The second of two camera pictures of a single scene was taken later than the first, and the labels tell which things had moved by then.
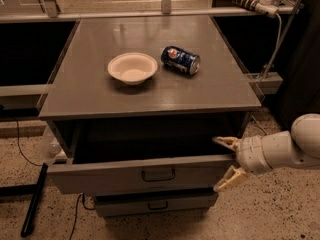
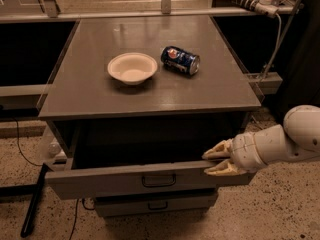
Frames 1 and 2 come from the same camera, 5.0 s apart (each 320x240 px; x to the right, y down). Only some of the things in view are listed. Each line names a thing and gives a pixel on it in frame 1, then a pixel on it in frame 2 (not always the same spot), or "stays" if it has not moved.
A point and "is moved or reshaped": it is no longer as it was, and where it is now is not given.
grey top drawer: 110,167 is moved or reshaped
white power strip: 263,4 stays
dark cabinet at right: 300,92 stays
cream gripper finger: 232,176 -> 225,168
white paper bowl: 132,68 stays
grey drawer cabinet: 137,105 stays
